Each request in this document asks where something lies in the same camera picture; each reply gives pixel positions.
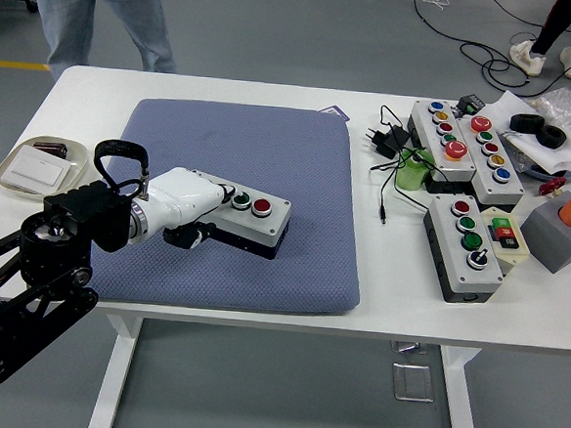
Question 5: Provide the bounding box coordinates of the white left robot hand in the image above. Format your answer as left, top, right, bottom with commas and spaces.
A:
135, 164, 241, 256

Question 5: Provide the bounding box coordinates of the grey four-button control box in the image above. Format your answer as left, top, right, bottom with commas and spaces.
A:
184, 169, 296, 262
417, 192, 511, 308

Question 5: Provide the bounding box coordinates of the blue-grey padded mat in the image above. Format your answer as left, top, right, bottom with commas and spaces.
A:
85, 94, 374, 321

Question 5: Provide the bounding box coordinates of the dark red small item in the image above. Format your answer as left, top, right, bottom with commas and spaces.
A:
31, 141, 70, 159

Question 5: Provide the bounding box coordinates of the purple label card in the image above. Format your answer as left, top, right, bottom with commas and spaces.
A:
319, 103, 352, 122

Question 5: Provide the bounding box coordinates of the white oval tray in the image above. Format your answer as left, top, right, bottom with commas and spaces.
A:
0, 131, 93, 207

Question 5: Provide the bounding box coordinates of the white table leg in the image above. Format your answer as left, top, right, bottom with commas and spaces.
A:
85, 314, 145, 428
434, 344, 490, 428

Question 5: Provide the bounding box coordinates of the black power adapter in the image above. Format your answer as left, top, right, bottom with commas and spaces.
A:
364, 122, 413, 162

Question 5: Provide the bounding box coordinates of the green cylinder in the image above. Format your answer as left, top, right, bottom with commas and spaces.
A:
394, 147, 438, 194

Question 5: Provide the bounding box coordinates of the small metal floor socket plate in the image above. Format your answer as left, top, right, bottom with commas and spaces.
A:
390, 339, 430, 358

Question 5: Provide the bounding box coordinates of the large metal floor socket plate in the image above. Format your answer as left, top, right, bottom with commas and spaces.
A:
389, 361, 439, 405

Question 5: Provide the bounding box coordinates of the small black connector module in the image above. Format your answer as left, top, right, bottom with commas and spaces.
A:
455, 92, 489, 117

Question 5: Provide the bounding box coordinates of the round grey plate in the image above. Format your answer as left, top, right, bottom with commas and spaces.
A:
501, 140, 571, 184

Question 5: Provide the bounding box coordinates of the grey block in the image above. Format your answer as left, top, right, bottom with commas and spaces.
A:
516, 187, 571, 277

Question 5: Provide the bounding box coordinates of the white foam sheet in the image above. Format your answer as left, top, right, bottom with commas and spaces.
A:
479, 88, 571, 177

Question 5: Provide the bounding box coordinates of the clear bubble wrap bag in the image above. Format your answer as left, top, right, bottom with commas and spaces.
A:
529, 85, 571, 152

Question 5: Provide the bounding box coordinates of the person with white shoes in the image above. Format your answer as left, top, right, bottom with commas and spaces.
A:
507, 0, 571, 80

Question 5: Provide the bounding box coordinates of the white wall switch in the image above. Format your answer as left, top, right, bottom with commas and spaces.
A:
8, 147, 74, 194

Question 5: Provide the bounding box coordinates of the black adapter cable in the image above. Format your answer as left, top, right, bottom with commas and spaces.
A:
365, 104, 439, 230

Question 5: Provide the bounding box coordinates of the cream three-button switch box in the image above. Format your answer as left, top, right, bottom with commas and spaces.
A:
475, 206, 534, 278

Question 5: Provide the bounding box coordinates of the black floor cable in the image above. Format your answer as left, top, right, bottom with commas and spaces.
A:
406, 0, 571, 96

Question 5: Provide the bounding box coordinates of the black foam ring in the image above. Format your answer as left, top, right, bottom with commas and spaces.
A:
534, 123, 570, 151
508, 111, 547, 136

